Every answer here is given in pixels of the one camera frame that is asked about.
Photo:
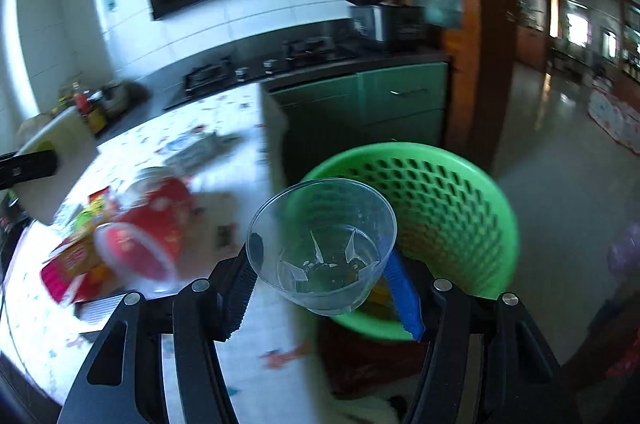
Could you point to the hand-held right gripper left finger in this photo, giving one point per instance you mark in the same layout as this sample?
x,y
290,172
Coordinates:
x,y
239,291

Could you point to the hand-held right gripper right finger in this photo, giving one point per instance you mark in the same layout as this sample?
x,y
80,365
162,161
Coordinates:
x,y
406,299

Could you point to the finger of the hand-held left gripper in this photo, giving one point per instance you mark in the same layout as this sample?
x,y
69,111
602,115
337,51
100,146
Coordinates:
x,y
30,168

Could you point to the clear plastic cup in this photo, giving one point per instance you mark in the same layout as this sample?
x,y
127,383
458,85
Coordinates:
x,y
325,264

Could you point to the green plastic basket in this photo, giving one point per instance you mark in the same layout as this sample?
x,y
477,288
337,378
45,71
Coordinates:
x,y
450,204

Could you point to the yellow snack packet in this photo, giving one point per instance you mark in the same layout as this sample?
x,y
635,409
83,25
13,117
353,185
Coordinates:
x,y
90,211

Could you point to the red plastic stool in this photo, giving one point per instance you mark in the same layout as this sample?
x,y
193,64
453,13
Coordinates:
x,y
365,364

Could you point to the printed tablecloth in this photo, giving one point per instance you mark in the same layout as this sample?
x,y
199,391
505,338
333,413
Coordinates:
x,y
235,214

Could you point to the group of condiment bottles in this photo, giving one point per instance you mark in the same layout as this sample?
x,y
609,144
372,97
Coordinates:
x,y
85,108

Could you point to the red snack box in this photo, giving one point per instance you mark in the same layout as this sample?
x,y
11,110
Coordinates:
x,y
62,271

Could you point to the red paper noodle cup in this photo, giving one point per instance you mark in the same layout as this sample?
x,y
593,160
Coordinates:
x,y
155,224

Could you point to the silver foil packet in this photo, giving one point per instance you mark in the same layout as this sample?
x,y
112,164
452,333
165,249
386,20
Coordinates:
x,y
200,148

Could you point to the green kitchen cabinet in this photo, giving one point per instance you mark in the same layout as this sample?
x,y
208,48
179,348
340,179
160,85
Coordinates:
x,y
390,103

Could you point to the pink plastic bag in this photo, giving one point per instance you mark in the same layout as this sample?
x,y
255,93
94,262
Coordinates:
x,y
625,251

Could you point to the black gas stove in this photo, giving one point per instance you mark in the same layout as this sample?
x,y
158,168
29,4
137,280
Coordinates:
x,y
300,51

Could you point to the dotted play fence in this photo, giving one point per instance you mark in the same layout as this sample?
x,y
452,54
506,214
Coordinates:
x,y
615,118

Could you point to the wooden shelf cabinet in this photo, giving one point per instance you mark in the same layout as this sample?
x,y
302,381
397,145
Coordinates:
x,y
631,38

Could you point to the wooden door frame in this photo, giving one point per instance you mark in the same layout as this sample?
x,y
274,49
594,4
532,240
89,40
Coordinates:
x,y
490,53

